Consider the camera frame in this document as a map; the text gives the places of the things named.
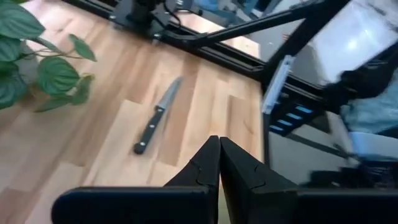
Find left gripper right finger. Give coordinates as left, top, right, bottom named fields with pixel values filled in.
left=219, top=137, right=300, bottom=224

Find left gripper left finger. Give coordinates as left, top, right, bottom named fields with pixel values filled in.
left=164, top=135, right=221, bottom=224

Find black device blue lights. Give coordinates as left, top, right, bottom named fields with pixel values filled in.
left=268, top=103, right=315, bottom=137

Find person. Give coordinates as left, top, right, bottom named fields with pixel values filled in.
left=340, top=83, right=398, bottom=138

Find green leafy potted plant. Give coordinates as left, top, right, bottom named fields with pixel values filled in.
left=0, top=0, right=98, bottom=113

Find black handled kitchen knife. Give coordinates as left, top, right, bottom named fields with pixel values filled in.
left=133, top=77, right=184, bottom=156

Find silver aluminium bracket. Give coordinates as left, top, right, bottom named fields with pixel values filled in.
left=261, top=55, right=295, bottom=116

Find black rig frame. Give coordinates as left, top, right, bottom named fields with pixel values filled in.
left=61, top=0, right=398, bottom=104

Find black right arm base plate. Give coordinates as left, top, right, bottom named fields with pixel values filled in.
left=108, top=0, right=175, bottom=35

